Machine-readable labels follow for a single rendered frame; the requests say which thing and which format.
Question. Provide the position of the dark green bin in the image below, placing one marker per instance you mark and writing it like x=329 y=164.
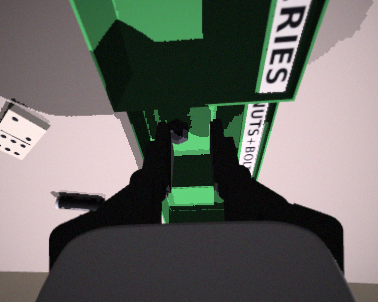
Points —
x=199 y=56

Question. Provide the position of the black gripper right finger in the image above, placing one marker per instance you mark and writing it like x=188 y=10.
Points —
x=246 y=199

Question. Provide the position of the white domino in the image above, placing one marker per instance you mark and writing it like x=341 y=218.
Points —
x=20 y=131

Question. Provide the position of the black aa battery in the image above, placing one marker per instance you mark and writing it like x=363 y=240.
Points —
x=78 y=203

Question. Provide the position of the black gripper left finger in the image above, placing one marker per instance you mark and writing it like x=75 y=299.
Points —
x=134 y=204

